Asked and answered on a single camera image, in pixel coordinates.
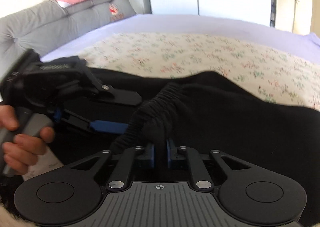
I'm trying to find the black pants with elastic waist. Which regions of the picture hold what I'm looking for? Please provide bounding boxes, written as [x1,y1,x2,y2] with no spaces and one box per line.
[40,56,320,227]

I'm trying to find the person's left hand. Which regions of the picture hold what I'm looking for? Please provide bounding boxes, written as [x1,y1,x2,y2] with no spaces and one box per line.
[1,105,55,176]

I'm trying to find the grey padded headboard cushion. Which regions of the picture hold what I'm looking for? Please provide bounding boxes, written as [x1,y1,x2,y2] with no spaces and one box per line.
[1,0,136,76]

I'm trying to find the floral embroidered cream bed cover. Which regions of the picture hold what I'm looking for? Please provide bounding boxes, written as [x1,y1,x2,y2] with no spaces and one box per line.
[78,33,319,110]

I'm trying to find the lavender bed sheet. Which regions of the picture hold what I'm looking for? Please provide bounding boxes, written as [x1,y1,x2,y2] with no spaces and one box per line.
[41,14,319,64]

